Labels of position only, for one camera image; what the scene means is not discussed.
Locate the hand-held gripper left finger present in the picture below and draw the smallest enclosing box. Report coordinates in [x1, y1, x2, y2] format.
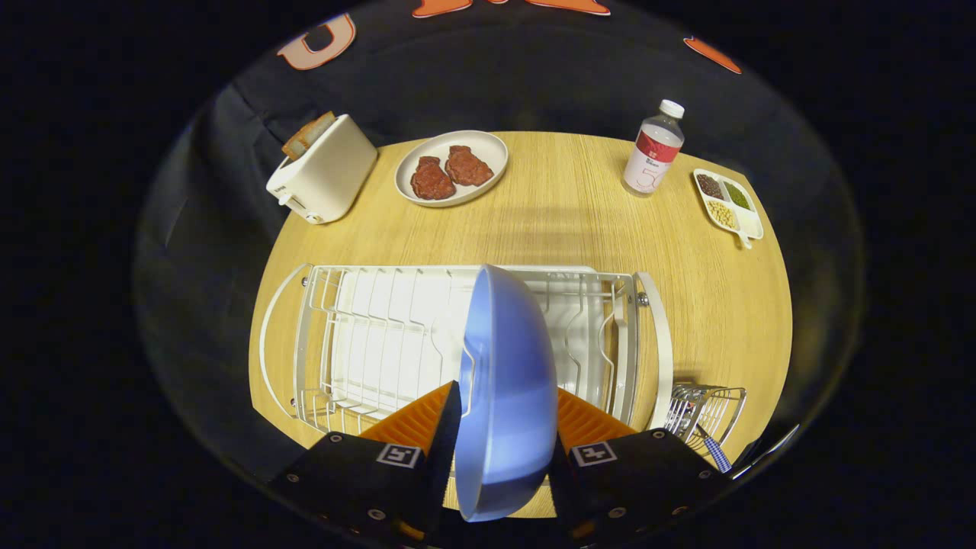
[267, 380, 464, 546]

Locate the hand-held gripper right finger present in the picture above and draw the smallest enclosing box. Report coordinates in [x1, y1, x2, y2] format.
[547, 387, 734, 544]

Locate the blue checkered handle spoon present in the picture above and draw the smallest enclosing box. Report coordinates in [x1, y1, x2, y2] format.
[692, 423, 734, 474]

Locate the blue plate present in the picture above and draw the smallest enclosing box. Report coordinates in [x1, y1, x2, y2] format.
[454, 264, 560, 523]

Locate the metal wire basket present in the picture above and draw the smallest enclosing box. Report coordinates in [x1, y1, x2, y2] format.
[665, 381, 748, 458]

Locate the white wire dish rack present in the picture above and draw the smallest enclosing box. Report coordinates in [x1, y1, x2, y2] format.
[258, 262, 676, 437]

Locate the beige oval plate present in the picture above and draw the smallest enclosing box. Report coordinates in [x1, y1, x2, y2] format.
[393, 130, 509, 208]

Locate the brown meat piece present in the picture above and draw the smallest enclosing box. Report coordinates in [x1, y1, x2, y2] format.
[410, 156, 458, 201]
[445, 144, 495, 188]

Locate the white divided snack tray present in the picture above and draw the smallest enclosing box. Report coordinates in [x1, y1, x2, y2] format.
[692, 168, 765, 250]

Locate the white toaster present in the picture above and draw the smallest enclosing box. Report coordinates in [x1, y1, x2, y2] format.
[265, 113, 379, 225]

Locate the clear bottle with red label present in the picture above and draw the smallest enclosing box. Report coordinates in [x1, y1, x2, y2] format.
[621, 99, 685, 198]

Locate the toasted bread slice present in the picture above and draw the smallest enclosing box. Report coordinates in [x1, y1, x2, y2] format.
[281, 111, 337, 161]

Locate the black backdrop cloth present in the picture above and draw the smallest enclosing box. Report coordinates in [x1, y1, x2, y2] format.
[133, 0, 866, 504]

